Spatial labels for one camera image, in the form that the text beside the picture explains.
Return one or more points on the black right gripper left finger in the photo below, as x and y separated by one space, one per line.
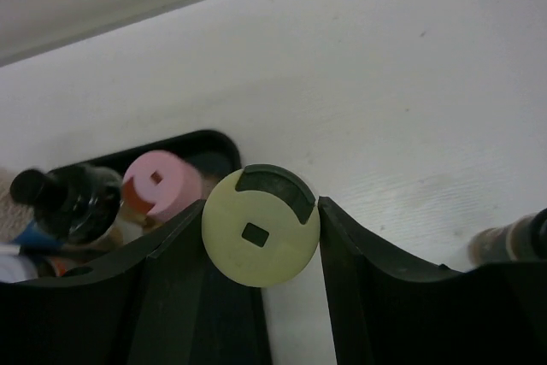
69 320

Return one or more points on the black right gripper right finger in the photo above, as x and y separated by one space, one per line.
388 306

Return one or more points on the black knob lid spice jar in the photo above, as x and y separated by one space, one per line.
73 207

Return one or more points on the pink lid glass jar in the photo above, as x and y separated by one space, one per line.
157 186

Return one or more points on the orange label sauce jar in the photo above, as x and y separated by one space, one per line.
19 264

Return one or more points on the yellow lid bottle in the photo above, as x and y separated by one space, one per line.
261 225

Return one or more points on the dark brown spice bottle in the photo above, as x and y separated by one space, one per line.
521 241

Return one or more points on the tall jar white beads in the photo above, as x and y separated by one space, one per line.
17 223

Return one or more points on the black rectangular tray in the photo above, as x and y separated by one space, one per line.
222 296

